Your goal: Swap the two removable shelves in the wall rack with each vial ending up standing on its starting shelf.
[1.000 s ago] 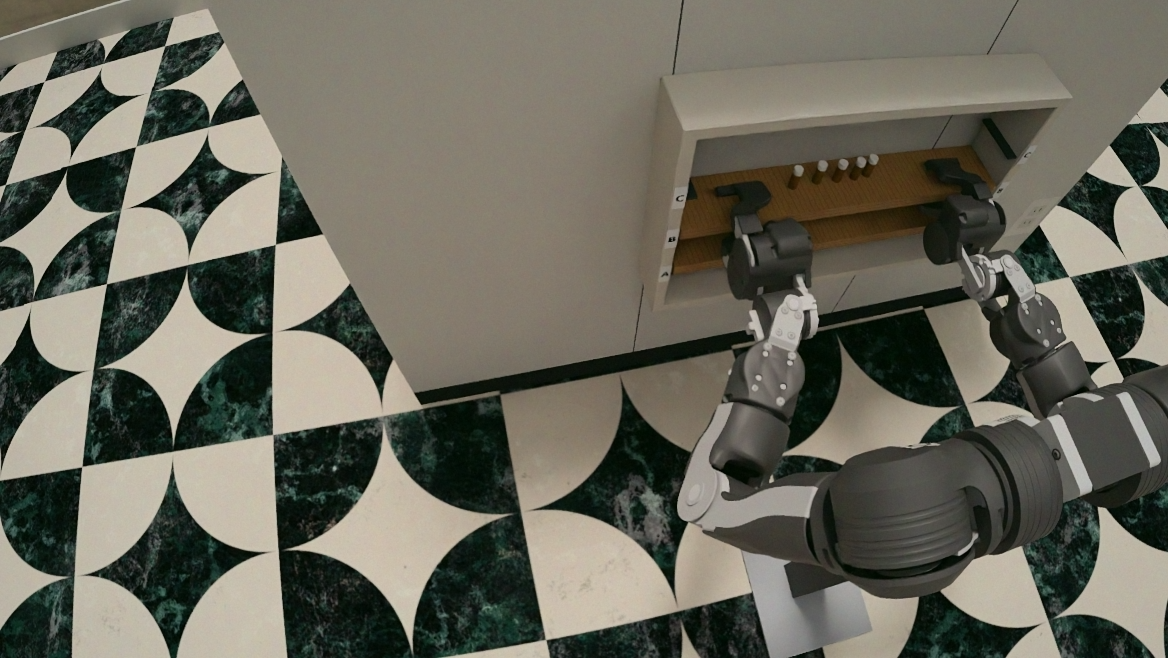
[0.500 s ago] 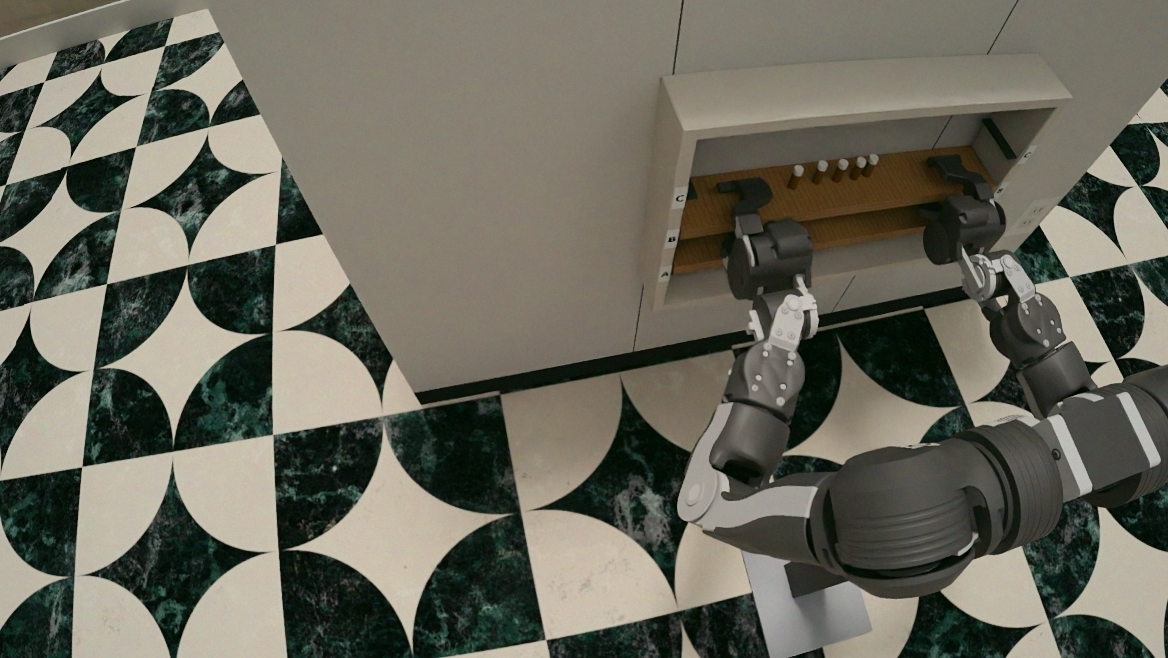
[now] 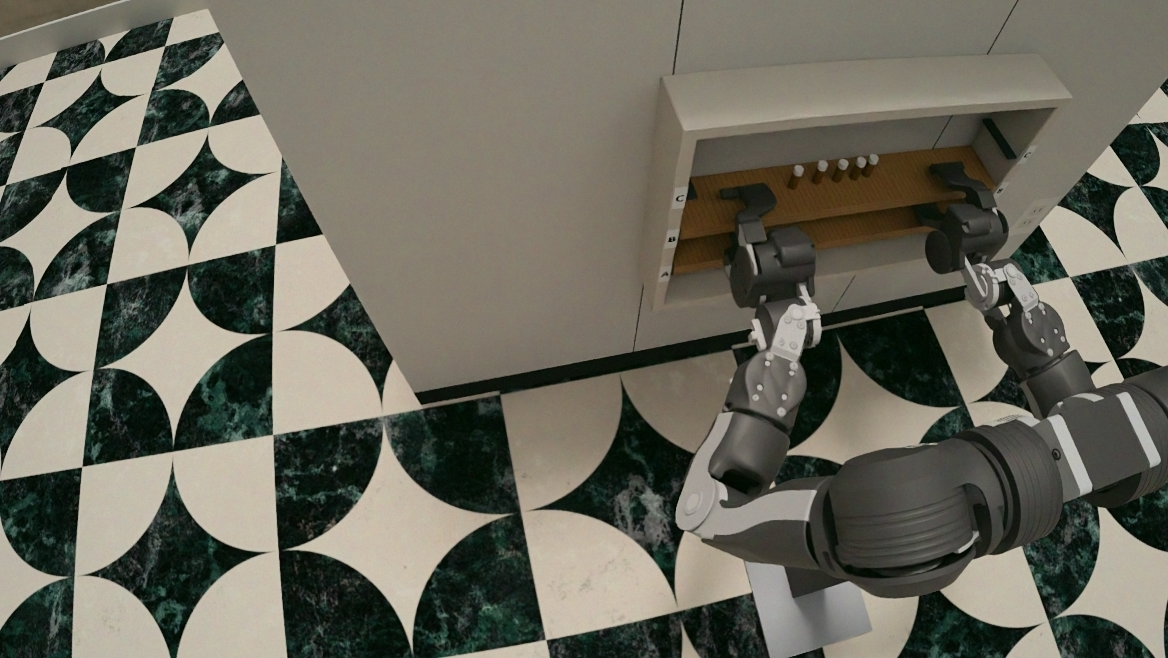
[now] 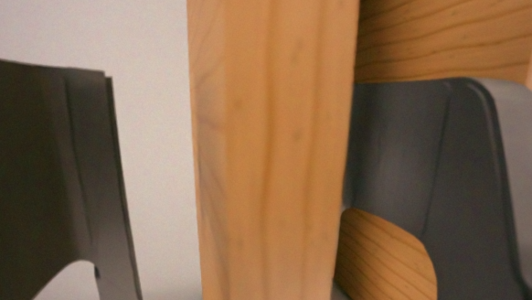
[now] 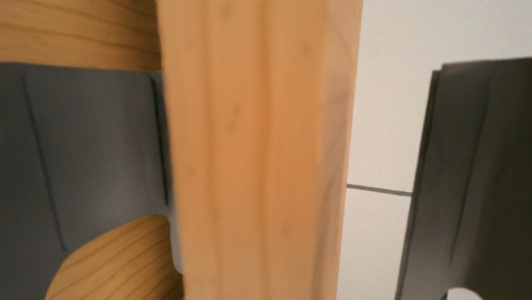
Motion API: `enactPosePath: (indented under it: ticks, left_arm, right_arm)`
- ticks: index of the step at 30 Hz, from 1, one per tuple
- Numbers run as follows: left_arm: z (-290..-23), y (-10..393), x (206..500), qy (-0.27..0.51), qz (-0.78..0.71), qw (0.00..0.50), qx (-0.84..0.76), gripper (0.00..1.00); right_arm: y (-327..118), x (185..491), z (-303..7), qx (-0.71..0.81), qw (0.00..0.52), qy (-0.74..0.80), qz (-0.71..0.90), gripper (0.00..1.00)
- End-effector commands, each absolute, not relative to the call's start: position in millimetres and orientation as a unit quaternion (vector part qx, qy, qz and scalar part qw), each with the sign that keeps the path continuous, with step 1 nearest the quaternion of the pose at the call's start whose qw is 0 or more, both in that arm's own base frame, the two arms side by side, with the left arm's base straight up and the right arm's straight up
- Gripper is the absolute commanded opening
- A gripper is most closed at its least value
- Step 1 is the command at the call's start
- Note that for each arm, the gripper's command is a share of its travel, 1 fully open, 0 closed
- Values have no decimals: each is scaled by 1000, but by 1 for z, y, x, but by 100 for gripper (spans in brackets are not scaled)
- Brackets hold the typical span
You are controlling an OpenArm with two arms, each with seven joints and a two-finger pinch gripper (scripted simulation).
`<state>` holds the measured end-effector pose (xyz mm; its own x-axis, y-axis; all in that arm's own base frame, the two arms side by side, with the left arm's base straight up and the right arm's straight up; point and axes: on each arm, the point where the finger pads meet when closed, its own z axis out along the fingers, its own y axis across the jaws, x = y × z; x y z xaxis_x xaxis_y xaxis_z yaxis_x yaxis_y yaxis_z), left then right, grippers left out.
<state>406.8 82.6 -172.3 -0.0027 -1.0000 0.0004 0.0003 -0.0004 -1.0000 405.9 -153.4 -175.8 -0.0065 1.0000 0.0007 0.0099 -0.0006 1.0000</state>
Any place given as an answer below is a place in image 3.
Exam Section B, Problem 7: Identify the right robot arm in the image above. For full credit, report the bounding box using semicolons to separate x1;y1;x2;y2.
964;259;1168;508

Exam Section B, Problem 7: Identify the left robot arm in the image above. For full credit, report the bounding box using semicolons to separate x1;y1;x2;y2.
675;296;1092;600

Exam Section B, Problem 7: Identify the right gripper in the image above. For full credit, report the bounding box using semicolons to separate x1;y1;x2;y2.
913;161;1009;303

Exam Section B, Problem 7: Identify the beige wall rack case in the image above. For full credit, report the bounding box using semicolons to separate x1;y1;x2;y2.
638;53;1072;313

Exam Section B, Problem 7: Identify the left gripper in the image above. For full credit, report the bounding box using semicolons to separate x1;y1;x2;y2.
719;183;816;309

